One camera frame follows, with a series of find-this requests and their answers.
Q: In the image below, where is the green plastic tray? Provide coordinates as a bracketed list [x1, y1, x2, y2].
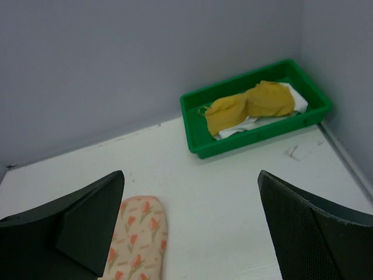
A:
[180, 59, 332, 159]

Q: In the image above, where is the white bra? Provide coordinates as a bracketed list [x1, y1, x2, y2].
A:
[214, 82, 308, 141]

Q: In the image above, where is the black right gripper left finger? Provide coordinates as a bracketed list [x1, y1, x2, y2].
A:
[1, 171, 125, 279]

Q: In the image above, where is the yellow bra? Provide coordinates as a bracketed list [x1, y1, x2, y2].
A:
[202, 80, 295, 137]

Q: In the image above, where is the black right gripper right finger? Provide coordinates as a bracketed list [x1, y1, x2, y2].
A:
[258, 170, 372, 279]

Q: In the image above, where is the floral mesh laundry bag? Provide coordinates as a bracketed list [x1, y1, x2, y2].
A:
[101, 196, 168, 280]

